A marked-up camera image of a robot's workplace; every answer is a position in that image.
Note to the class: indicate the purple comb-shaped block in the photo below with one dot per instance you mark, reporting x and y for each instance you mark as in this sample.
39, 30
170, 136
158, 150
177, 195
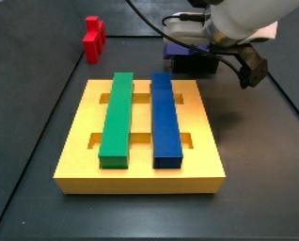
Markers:
173, 49

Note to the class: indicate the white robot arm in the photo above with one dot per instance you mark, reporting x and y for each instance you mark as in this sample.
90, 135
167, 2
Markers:
230, 22

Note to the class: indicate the black angled fixture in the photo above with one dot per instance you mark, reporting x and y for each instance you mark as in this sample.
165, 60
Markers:
194, 64

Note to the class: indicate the yellow slotted board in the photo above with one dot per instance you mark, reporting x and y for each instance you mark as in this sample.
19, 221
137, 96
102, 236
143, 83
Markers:
79, 174

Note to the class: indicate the red comb-shaped block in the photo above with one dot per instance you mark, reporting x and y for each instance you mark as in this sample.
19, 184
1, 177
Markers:
94, 39

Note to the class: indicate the blue long bar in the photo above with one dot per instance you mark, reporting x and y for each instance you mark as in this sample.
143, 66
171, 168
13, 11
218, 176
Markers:
166, 132

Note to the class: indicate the green long bar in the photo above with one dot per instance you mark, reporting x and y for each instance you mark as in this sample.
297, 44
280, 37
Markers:
115, 136

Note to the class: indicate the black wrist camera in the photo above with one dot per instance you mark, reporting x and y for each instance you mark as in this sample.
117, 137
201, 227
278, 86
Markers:
254, 65

